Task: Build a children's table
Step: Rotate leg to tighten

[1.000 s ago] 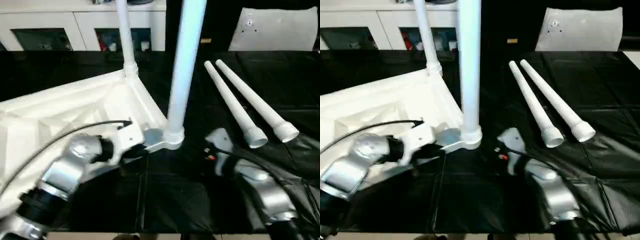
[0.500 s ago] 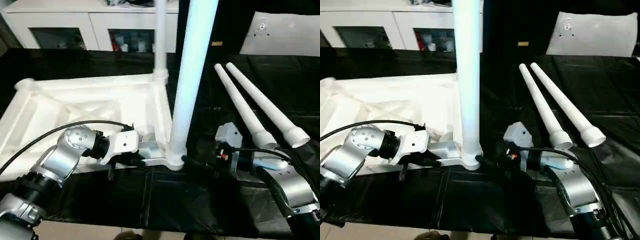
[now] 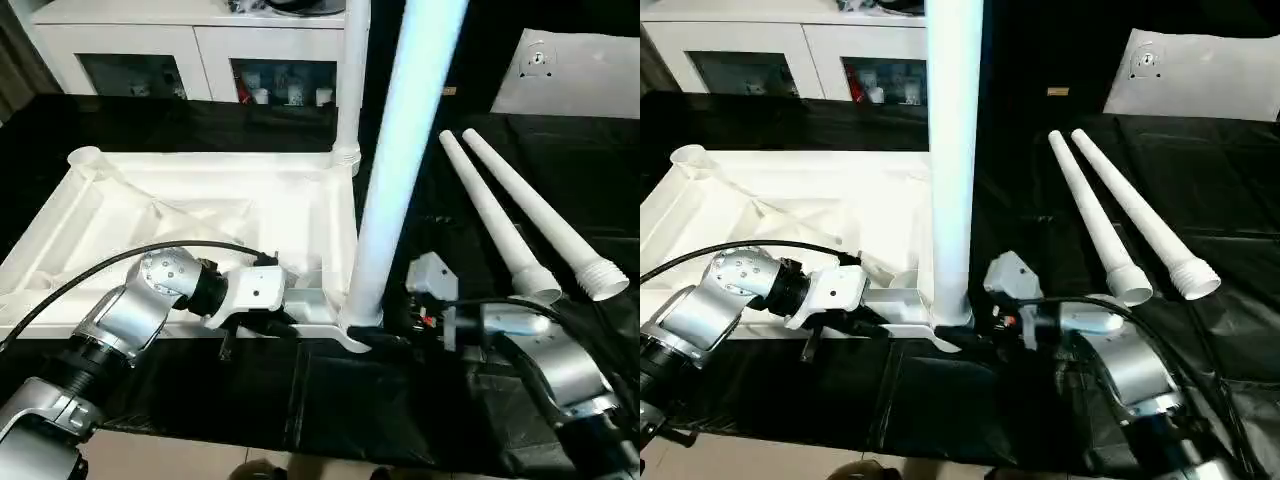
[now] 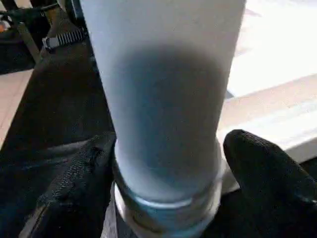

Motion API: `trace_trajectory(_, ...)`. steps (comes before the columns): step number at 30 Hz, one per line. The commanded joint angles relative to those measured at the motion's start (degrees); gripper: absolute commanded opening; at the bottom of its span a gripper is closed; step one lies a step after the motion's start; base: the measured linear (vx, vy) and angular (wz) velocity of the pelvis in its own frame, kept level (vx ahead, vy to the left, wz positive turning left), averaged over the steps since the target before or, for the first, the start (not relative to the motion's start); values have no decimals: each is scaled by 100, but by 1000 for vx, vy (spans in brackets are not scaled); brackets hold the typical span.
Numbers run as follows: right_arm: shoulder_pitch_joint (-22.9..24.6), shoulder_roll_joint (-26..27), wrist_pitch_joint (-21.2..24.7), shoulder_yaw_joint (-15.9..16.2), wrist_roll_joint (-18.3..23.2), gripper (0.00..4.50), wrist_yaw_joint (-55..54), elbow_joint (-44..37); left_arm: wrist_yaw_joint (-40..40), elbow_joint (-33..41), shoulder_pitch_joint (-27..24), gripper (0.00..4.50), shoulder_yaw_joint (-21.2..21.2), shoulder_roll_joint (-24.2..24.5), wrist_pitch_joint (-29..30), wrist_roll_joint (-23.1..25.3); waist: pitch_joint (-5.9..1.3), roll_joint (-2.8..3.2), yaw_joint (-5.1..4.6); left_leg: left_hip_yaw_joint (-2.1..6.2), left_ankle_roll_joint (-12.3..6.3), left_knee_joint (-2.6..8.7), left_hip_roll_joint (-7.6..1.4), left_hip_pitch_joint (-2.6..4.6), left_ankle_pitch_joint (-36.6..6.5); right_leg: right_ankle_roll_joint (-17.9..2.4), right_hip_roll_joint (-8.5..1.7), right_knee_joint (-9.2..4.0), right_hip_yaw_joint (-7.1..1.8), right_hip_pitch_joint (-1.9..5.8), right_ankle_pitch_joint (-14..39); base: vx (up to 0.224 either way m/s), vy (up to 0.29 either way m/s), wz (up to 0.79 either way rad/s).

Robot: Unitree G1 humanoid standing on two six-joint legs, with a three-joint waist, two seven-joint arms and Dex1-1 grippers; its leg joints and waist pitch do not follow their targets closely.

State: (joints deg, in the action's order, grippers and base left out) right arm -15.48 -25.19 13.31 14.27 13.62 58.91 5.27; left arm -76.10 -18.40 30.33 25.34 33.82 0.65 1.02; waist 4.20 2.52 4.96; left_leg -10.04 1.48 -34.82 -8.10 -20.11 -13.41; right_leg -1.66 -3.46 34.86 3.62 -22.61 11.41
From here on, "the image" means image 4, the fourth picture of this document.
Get white plastic table leg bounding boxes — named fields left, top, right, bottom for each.
left=79, top=0, right=247, bottom=224

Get ribbed silver black strip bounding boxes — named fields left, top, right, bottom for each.
left=41, top=27, right=88, bottom=53

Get white plastic table top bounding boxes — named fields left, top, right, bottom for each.
left=108, top=0, right=317, bottom=235

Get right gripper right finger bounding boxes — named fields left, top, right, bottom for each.
left=215, top=129, right=317, bottom=238

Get black metal frame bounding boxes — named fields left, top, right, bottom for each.
left=0, top=0, right=54, bottom=74

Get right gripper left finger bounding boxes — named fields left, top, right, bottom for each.
left=24, top=133, right=117, bottom=238

